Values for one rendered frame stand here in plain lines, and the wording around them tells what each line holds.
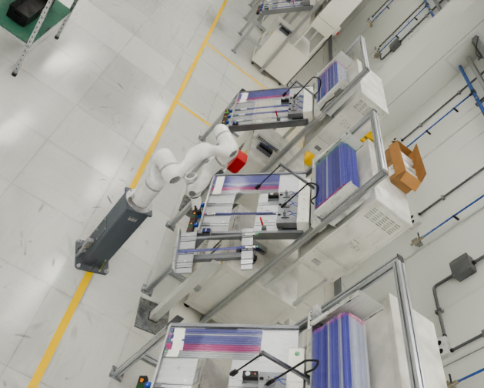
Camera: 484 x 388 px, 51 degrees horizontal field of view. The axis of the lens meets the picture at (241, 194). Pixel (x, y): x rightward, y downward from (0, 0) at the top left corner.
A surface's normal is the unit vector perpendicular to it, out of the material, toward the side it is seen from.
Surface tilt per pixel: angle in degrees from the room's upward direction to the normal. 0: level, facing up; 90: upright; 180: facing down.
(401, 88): 90
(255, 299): 90
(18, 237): 0
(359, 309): 90
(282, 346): 45
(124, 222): 90
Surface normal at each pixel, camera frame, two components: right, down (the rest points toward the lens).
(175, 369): -0.13, -0.80
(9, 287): 0.60, -0.59
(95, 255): 0.17, 0.76
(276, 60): -0.13, 0.60
